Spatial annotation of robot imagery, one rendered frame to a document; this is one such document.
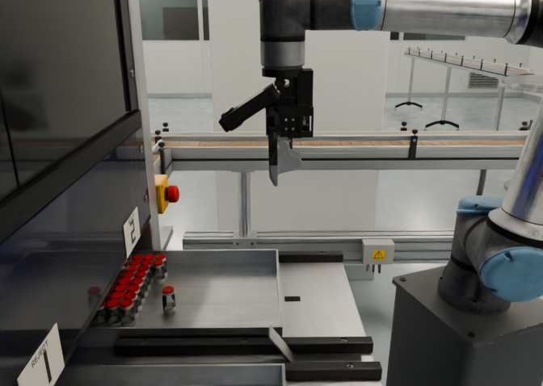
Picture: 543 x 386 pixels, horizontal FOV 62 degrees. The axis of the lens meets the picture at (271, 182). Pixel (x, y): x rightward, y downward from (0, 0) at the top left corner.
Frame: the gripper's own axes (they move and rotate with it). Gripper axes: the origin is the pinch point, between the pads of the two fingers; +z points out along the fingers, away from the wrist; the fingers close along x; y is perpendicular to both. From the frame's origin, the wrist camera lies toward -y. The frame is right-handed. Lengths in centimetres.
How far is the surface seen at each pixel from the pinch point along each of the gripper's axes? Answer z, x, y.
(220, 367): 17.9, -28.3, -7.7
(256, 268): 21.1, 3.9, -3.4
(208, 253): 18.3, 5.7, -13.4
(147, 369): 17.9, -28.3, -17.8
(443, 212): 112, 237, 132
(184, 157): 20, 82, -31
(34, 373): 5.5, -42.5, -24.4
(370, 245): 56, 80, 39
